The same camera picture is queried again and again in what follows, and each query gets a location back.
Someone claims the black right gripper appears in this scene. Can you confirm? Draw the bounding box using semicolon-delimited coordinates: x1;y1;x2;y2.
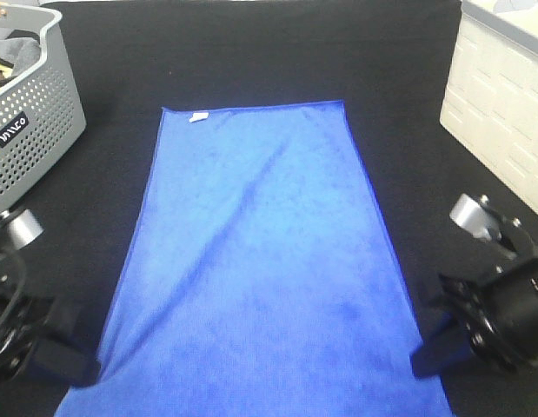
410;274;517;379

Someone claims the grey towel in basket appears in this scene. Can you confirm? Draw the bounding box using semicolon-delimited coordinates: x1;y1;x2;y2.
0;37;41;75

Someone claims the grey perforated plastic basket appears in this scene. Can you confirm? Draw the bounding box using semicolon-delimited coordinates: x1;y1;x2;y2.
0;3;86;214

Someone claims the white plastic storage crate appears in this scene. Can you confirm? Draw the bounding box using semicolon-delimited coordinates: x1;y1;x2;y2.
440;1;538;215

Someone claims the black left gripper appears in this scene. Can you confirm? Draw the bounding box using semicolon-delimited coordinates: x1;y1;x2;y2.
0;293;100;387

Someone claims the blue microfiber towel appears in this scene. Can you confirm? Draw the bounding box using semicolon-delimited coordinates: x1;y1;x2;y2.
56;101;450;416

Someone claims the black table cloth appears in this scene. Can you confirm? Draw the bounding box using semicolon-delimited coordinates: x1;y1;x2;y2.
0;1;538;416

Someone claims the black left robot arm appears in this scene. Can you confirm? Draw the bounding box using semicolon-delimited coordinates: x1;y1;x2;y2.
0;208;101;387

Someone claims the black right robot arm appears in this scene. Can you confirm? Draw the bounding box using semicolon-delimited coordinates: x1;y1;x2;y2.
410;194;538;379

